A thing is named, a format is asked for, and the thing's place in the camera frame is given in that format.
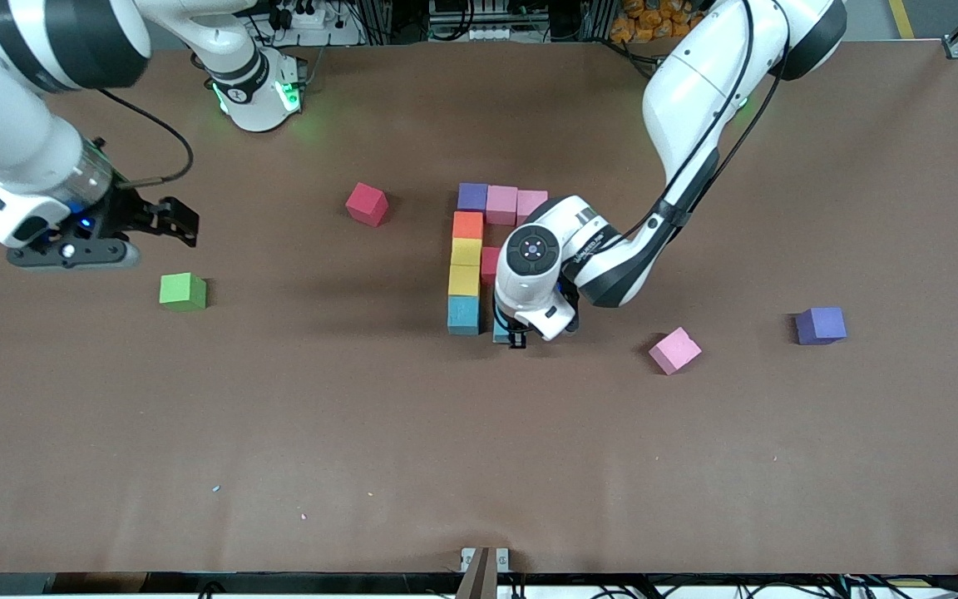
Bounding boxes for pink foam cube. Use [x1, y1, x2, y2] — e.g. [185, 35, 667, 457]
[648, 326, 704, 376]
[516, 190, 550, 224]
[486, 185, 520, 226]

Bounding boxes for green foam cube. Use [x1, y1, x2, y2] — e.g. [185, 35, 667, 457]
[159, 272, 208, 313]

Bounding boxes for brown paper table cover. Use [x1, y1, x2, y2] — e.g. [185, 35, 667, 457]
[0, 42, 958, 577]

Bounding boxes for white power strip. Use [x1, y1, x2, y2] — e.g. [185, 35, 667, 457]
[427, 23, 530, 42]
[267, 4, 332, 30]

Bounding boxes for bag of orange fruits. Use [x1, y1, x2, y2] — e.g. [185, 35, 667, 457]
[610, 0, 704, 44]

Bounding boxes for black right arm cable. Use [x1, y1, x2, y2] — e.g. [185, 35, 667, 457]
[96, 87, 195, 188]

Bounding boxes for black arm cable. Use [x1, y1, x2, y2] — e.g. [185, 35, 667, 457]
[491, 0, 792, 334]
[96, 87, 195, 188]

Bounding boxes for small metal table bracket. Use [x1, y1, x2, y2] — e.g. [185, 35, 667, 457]
[460, 547, 511, 574]

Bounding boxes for brown tapered post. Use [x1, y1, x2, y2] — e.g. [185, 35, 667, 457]
[455, 547, 499, 599]

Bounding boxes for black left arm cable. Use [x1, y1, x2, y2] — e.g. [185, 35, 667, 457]
[491, 0, 792, 334]

